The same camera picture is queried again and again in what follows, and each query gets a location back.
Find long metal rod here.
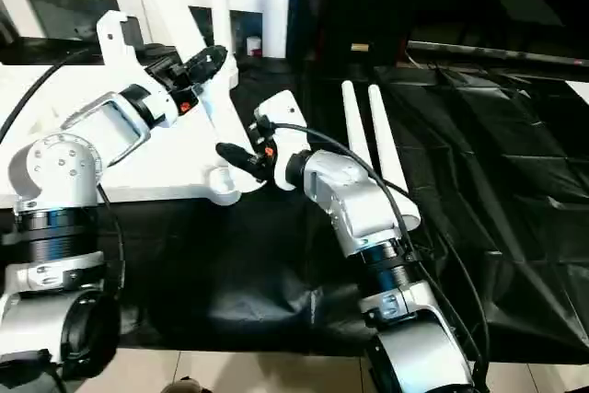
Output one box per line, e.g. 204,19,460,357
407,40,589,68

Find black mat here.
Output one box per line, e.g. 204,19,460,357
0,36,589,360

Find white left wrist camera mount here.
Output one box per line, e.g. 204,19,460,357
95,10,202,128

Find white plastic table top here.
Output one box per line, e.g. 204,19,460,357
0,54,268,208

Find blue upright panel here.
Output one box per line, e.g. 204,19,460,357
287,0,306,62

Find white plastic table leg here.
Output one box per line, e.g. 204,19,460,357
209,0,239,65
340,80,375,169
142,0,269,194
366,84,422,232

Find white sheet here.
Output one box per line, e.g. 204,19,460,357
563,79,589,105

